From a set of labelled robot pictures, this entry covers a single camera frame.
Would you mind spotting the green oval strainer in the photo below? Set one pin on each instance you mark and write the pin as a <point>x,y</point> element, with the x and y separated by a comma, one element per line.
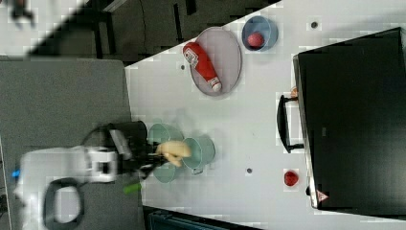
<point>161,133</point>

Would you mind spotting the orange slice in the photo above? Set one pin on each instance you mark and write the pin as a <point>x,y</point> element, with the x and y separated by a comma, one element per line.
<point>294,92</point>

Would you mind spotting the red ketchup bottle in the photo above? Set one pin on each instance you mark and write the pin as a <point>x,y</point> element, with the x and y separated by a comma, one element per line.
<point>199,60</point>

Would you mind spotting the blue bowl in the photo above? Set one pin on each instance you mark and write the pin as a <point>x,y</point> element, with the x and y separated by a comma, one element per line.
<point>263,25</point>

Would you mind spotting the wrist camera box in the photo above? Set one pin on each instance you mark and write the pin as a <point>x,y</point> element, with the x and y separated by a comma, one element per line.
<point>119,141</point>

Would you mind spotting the teal metal cup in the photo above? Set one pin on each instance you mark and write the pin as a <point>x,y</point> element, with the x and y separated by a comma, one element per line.
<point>202,153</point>

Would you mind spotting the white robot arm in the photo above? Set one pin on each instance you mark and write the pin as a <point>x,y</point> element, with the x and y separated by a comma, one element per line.
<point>78,188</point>

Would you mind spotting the red strawberry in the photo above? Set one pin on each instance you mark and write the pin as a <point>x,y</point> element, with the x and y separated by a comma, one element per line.
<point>290,178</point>

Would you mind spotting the black toaster oven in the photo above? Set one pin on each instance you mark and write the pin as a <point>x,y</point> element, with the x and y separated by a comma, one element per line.
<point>352,102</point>

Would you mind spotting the peeled yellow banana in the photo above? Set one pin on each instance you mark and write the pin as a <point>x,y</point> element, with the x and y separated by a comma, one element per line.
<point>174,151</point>

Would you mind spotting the grey round plate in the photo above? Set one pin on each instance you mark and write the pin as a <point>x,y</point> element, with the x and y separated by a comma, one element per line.
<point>223,50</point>

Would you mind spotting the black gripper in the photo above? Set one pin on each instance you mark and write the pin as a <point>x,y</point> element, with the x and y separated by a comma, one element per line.
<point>143,161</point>

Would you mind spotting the bright green small object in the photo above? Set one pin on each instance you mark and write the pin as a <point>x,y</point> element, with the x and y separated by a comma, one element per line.
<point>132,188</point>

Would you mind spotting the red ball fruit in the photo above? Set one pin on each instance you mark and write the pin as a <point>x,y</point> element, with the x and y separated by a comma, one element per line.
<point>255,40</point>

